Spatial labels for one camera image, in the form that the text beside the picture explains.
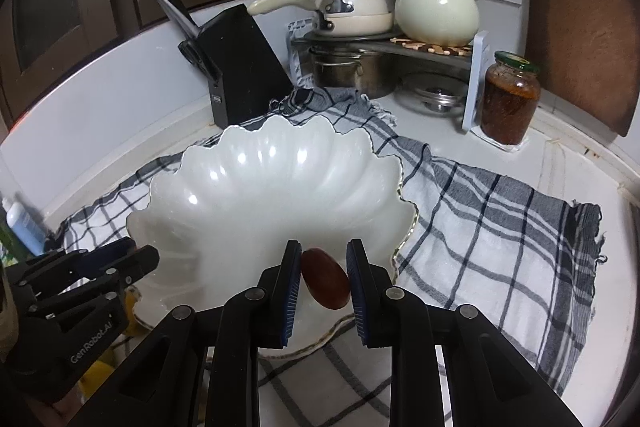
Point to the steel pot lid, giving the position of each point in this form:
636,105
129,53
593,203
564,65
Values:
440,94

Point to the cream frying pan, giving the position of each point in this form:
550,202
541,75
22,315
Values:
365,26

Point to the black kitchen scissors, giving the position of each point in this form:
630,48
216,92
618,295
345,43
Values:
197,57

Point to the grey corner shelf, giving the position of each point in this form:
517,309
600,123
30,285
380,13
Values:
440,59

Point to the brown wooden cutting board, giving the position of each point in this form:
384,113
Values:
585,32

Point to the cream ceramic casserole pot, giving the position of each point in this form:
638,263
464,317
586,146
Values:
435,12

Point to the blue white pump bottle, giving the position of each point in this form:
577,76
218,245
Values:
25,227

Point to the red jujube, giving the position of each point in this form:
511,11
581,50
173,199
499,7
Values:
325,279

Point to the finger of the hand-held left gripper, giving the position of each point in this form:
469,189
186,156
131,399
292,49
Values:
100,253
135,263

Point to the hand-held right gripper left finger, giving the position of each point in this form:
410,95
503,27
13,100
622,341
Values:
292,294

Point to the glass jar of chili sauce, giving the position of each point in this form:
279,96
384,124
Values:
510,107

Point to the stainless steel stockpot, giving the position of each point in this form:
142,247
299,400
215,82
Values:
350,74

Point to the wooden trivet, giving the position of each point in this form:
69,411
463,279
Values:
425,48

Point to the black knife block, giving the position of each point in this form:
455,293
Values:
240,67

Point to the grey white checked cloth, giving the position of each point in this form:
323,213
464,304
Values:
500,247

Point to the yellow banana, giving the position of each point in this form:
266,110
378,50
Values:
96,374

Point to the white scalloped bowl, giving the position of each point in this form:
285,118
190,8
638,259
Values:
270,197

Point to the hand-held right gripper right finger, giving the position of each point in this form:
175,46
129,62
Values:
357,294

